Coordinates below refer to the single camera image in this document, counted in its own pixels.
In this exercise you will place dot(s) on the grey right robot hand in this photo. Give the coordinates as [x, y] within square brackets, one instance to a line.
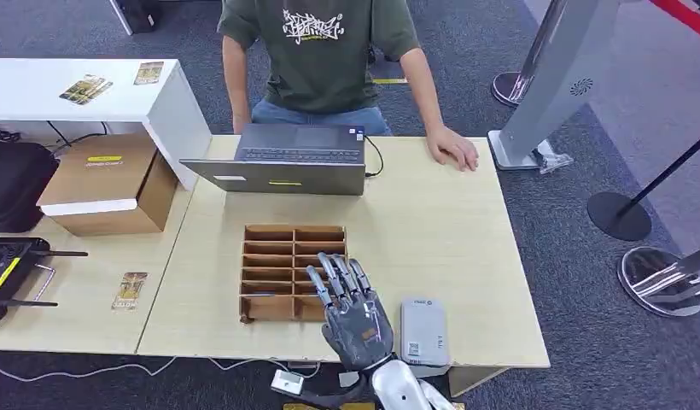
[358, 331]

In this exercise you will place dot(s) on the person's left hand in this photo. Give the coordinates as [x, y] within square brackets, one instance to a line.
[452, 147]

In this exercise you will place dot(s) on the grey flat card reader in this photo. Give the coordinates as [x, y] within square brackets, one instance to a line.
[423, 334]

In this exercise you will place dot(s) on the chrome stanchion with round base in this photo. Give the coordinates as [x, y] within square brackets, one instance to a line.
[661, 283]
[511, 87]

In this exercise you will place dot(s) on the wooden compartment card box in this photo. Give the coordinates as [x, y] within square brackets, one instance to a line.
[271, 308]

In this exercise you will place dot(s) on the yellow floor tape strip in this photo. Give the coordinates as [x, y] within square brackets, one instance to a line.
[389, 81]

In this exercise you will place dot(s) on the grey kiosk stand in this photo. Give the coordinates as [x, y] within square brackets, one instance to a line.
[559, 73]

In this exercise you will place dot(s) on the person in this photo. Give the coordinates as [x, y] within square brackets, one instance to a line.
[322, 62]

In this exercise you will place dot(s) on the grey laptop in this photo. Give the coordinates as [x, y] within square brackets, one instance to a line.
[293, 164]

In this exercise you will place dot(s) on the black stanchion with round base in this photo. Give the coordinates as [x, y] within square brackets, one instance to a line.
[618, 218]

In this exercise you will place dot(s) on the printed card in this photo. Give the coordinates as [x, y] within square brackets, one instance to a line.
[129, 291]
[148, 73]

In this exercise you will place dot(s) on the red barrier belt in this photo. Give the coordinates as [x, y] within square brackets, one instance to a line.
[681, 14]

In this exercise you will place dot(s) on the brown cardboard box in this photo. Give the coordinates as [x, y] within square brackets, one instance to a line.
[101, 181]

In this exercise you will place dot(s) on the black case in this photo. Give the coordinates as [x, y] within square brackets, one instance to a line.
[138, 14]

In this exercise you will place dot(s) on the black router with antennas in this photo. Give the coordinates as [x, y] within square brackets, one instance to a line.
[10, 271]

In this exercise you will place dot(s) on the stack of printed cards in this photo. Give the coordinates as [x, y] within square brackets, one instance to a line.
[85, 89]

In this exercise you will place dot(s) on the black bag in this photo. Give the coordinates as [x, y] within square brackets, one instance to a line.
[16, 187]

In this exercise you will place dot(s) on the white side table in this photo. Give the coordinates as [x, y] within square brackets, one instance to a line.
[39, 85]

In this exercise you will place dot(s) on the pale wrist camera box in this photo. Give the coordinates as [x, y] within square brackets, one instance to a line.
[286, 382]

